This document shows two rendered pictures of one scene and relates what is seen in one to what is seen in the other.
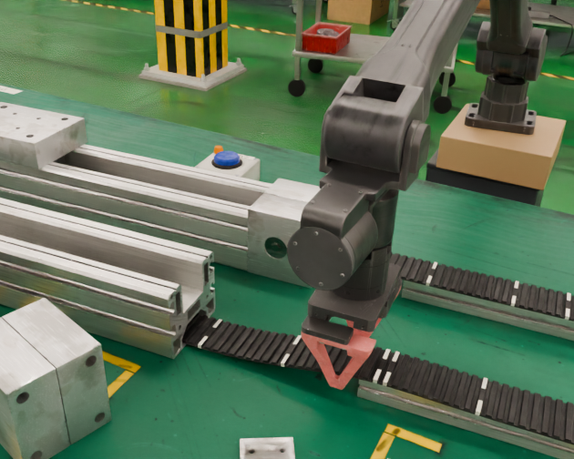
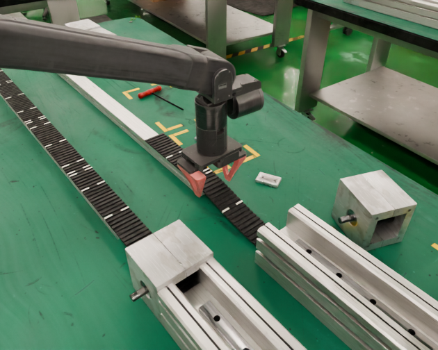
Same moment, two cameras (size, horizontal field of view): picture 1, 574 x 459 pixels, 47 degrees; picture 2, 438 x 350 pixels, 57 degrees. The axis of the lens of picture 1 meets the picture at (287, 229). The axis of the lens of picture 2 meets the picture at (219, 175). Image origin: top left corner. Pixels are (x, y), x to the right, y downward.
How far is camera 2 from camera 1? 1.09 m
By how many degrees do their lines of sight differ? 106
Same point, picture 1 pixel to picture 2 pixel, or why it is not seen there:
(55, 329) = (363, 192)
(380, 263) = not seen: hidden behind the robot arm
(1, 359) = (388, 185)
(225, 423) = (279, 197)
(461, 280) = (108, 203)
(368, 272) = not seen: hidden behind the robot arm
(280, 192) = (173, 264)
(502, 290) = (96, 190)
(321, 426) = (239, 183)
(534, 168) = not seen: outside the picture
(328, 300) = (232, 144)
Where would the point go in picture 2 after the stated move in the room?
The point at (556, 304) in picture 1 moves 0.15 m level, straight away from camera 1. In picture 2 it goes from (85, 173) to (10, 201)
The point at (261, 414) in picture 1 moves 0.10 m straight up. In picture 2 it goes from (261, 196) to (265, 157)
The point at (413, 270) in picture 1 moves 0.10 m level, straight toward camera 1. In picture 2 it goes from (126, 217) to (166, 191)
